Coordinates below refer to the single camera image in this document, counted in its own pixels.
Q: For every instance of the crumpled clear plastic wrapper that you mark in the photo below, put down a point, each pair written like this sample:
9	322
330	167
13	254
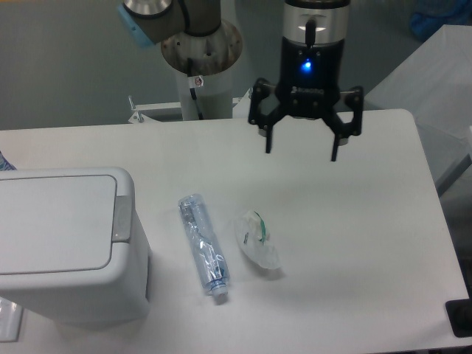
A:
254	240

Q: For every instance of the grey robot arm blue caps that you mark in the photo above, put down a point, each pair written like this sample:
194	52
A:
152	22

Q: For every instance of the clear plastic sheet lower left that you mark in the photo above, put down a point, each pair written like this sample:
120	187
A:
11	316

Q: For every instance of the black clamp at table edge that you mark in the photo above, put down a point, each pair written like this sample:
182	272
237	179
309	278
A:
459	314

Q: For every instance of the white push-lid trash can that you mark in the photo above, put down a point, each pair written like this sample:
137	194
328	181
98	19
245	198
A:
73	248

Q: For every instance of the crushed clear plastic bottle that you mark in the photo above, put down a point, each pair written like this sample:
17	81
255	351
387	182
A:
209	259

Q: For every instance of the grey covered side table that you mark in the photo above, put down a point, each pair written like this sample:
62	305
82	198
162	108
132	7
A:
434	85

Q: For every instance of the white metal base frame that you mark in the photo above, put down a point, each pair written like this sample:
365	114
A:
171	112

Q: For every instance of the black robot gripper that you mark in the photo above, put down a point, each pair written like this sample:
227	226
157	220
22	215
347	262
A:
313	62

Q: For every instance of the blue patterned packet at left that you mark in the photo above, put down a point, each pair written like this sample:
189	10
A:
4	164

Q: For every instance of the blue object top right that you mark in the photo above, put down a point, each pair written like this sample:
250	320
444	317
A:
429	16

